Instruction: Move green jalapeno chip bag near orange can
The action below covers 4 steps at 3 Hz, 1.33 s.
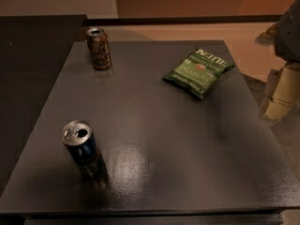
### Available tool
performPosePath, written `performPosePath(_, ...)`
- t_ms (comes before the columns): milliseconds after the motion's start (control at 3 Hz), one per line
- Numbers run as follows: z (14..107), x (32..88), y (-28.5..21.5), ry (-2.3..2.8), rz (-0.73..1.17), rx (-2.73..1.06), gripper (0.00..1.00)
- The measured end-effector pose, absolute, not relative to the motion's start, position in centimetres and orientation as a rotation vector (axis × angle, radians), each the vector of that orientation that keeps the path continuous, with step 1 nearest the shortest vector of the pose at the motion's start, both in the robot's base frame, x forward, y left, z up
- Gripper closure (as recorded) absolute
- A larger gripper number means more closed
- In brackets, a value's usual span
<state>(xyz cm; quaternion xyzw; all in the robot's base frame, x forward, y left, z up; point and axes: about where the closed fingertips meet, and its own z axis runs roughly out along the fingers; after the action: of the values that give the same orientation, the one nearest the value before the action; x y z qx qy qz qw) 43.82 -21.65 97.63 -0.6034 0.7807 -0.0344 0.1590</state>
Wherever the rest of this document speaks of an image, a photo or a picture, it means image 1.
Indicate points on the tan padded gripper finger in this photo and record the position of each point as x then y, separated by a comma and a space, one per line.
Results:
282, 91

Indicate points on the green jalapeno chip bag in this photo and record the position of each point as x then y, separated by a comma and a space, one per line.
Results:
199, 72

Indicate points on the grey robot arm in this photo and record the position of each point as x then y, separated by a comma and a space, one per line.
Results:
284, 35

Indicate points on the orange soda can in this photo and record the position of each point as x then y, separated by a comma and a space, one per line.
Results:
98, 46

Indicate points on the dark blue energy drink can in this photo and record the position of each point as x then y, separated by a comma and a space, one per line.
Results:
78, 138

